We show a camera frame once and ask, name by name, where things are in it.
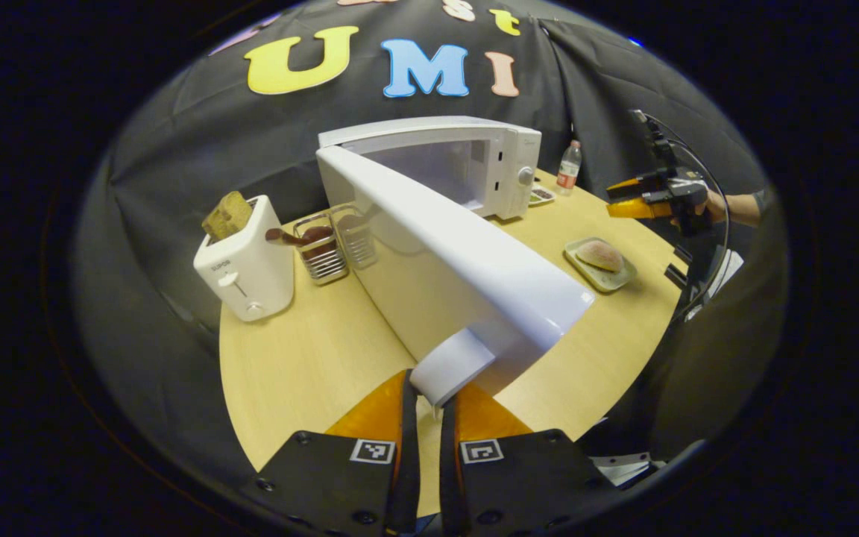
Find metal wire holder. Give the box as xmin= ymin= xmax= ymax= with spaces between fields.
xmin=293 ymin=213 xmax=350 ymax=286

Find clear plastic bottle red label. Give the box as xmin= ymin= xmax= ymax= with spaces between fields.
xmin=556 ymin=139 xmax=583 ymax=196

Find brown bread slice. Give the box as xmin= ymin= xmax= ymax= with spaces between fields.
xmin=201 ymin=191 xmax=254 ymax=241

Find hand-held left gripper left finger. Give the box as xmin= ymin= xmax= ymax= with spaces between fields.
xmin=254 ymin=369 xmax=419 ymax=537

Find pink round bun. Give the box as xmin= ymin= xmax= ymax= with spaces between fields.
xmin=576 ymin=239 xmax=624 ymax=273

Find white toaster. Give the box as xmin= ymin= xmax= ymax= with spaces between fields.
xmin=193 ymin=195 xmax=296 ymax=323

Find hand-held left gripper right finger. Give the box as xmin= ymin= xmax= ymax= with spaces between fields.
xmin=439 ymin=384 xmax=617 ymax=537

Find pale green rectangular plate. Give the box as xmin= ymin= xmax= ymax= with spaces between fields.
xmin=564 ymin=237 xmax=638 ymax=293

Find black cable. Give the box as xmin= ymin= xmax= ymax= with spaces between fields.
xmin=642 ymin=112 xmax=731 ymax=318

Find white microwave oven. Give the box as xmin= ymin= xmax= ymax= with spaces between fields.
xmin=315 ymin=116 xmax=596 ymax=407

